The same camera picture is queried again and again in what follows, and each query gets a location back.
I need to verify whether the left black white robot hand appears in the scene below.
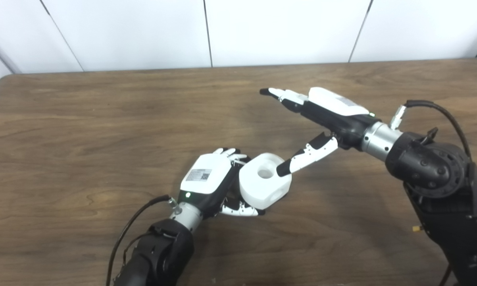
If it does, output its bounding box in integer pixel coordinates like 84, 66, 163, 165
178, 148, 265, 218

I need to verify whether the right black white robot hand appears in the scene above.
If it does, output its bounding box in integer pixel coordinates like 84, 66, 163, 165
260, 87, 376, 177

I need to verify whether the round white plastic piece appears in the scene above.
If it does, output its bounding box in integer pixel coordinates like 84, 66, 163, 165
239, 153, 292, 210

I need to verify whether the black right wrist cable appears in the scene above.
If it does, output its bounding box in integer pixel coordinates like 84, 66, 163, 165
389, 100, 473, 159

